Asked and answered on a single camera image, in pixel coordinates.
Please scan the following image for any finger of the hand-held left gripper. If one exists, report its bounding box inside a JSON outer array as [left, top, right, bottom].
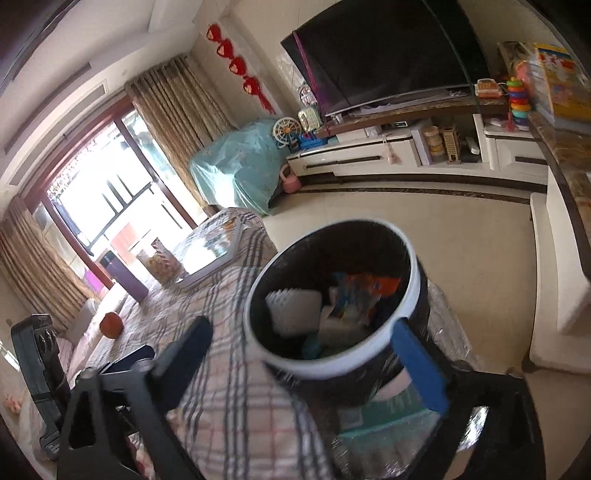
[[97, 345, 156, 376]]

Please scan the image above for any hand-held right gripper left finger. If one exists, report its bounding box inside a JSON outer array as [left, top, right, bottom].
[[56, 315, 214, 480]]

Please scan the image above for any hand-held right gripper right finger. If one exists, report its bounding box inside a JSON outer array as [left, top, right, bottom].
[[390, 318, 548, 480]]

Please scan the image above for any red snack wrapper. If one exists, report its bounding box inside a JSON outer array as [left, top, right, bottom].
[[351, 273, 402, 315]]

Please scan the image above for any blue plastic bag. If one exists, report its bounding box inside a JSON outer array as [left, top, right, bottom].
[[302, 335, 333, 360]]

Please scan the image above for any white foam fruit net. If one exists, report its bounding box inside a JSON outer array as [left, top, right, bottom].
[[265, 285, 322, 337]]

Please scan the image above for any orange apple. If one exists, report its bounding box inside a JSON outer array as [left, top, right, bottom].
[[100, 312, 124, 339]]

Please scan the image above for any purple thermos bottle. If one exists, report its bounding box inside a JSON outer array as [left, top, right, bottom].
[[99, 250, 149, 303]]

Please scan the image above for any plaid tablecloth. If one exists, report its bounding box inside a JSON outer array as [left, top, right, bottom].
[[60, 208, 338, 480]]

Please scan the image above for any glass jar of biscuits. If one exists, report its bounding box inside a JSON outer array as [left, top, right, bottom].
[[136, 237, 183, 283]]

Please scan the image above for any beige curtain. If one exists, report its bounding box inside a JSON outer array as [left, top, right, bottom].
[[126, 55, 236, 217], [0, 196, 95, 324]]

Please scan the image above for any white cabinet brown marble top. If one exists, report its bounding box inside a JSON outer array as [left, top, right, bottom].
[[522, 111, 591, 374]]

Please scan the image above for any wooden framed glass door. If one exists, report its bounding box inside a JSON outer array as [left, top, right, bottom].
[[23, 99, 199, 296]]

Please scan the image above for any teal covered furniture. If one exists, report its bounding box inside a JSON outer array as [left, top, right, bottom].
[[188, 117, 289, 217]]

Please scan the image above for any pink kettle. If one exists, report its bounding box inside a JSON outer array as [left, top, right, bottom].
[[279, 166, 303, 193]]

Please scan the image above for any white television stand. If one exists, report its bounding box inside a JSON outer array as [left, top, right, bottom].
[[286, 99, 550, 190]]

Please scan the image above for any wooden abacus toy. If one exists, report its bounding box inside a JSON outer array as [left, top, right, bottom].
[[443, 127, 462, 164]]

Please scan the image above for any round wooden stacking toy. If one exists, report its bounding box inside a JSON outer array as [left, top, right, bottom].
[[422, 126, 444, 162]]

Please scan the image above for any small white fan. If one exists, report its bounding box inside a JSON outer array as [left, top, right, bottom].
[[272, 117, 303, 149]]

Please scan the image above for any yellow toy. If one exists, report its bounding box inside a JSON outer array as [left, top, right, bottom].
[[298, 107, 322, 132]]

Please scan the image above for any red heart hanging decoration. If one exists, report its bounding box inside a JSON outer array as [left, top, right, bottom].
[[205, 23, 277, 114]]

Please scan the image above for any toy cash register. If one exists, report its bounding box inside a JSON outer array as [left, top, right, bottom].
[[475, 78, 506, 100]]

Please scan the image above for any black television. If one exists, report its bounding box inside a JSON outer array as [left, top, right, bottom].
[[281, 0, 491, 118]]

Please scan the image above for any rainbow stacking ring toy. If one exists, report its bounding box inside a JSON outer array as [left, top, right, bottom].
[[505, 76, 533, 130]]

